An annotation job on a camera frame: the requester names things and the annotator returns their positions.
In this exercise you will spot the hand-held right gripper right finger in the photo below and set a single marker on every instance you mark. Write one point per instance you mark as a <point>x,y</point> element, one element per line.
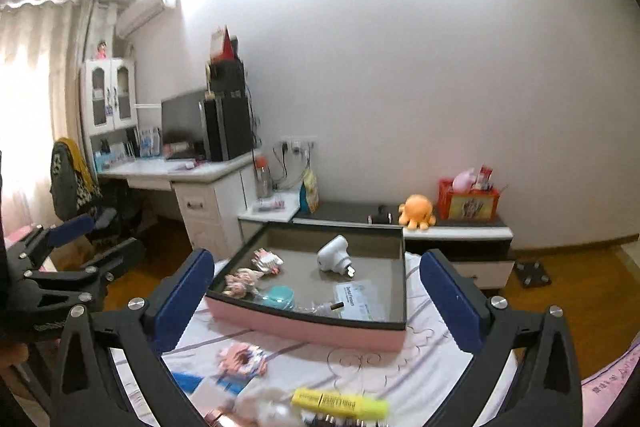
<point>450,302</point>

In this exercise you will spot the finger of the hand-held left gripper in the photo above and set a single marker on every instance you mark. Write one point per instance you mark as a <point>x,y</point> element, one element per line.
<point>72,228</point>
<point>117,257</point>

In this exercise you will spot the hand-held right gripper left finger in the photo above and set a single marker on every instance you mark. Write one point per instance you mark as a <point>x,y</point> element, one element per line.
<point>182,297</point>

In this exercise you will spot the small doll figurine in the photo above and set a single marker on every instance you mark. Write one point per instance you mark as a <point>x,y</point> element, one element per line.
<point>240,284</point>

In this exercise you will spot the teal round case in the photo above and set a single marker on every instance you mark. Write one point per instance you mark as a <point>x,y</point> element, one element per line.
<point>277,297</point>

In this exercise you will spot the pink storage tray box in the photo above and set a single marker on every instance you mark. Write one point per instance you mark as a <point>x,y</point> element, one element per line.
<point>300,332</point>

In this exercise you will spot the white plug adapter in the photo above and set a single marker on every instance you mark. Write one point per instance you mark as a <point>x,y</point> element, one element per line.
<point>335,257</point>

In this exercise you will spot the rose gold bottle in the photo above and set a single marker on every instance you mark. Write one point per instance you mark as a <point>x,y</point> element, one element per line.
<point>220,418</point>

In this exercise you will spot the small glass bottle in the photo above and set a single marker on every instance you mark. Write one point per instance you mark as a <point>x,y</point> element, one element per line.
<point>322,307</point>

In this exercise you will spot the white round plastic toy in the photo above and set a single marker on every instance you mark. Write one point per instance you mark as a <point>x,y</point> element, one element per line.
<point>265,407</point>

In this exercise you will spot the yellow highlighter pen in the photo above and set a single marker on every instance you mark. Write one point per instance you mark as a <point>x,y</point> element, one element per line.
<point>340,403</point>

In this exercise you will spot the office chair with clothing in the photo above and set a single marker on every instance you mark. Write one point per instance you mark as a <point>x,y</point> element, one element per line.
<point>72,187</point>

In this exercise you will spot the black white low cabinet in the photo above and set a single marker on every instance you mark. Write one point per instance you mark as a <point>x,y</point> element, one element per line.
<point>450,239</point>

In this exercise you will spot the black bathroom scale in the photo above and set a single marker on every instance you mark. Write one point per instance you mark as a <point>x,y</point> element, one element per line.
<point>532,274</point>

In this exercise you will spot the orange octopus plush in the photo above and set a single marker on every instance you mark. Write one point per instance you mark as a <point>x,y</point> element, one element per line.
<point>417,212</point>

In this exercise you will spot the white desk with drawers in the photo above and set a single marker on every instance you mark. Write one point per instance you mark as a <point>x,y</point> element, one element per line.
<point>210,202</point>

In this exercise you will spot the red storage box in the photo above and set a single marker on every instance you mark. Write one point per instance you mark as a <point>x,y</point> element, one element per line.
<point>470,204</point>

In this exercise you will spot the small black object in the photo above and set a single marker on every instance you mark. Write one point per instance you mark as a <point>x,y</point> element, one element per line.
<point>381,214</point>

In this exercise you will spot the blue white box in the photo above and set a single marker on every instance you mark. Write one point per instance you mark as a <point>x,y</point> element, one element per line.
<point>148,142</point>

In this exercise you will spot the computer mouse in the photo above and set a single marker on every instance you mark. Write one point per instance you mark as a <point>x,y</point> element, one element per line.
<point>189,165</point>

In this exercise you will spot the black keyboard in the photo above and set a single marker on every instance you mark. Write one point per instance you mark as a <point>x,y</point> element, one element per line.
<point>182,155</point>

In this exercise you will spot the pink plush toy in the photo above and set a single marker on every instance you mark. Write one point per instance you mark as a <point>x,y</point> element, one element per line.
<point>464,179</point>

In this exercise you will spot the magazine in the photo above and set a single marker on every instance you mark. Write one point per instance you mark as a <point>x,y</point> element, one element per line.
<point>269,204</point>

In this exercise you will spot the beige curtain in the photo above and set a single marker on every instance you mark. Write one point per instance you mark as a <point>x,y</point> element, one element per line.
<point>30,97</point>

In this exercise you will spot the clear water bottle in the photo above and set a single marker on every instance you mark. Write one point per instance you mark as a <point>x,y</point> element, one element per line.
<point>263,179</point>

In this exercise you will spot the black computer monitor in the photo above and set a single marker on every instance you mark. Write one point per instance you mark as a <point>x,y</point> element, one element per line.
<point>182,117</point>

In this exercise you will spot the white glass-door cabinet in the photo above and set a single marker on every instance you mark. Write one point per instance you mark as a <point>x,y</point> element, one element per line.
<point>107,72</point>

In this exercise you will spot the yellow blue snack bag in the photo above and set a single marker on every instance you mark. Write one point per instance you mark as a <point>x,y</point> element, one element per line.
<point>310,192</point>

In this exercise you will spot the black computer tower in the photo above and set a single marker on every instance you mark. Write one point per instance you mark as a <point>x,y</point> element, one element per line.
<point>230,127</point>

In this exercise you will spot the pink doll figure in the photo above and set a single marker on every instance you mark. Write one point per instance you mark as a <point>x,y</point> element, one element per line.
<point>101,50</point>

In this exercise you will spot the pink quilt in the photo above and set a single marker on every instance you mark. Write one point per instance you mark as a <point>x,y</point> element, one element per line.
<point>615,387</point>

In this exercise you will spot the black box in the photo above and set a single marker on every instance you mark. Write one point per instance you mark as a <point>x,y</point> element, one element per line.
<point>227,77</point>

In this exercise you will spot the white air conditioner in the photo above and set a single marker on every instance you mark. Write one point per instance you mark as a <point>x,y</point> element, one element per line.
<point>145,12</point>

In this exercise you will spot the red cardboard box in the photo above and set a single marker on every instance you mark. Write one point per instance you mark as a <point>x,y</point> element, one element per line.
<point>225,47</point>

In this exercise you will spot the white wall power outlet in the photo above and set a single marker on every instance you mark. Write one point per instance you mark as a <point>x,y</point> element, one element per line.
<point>300,143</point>

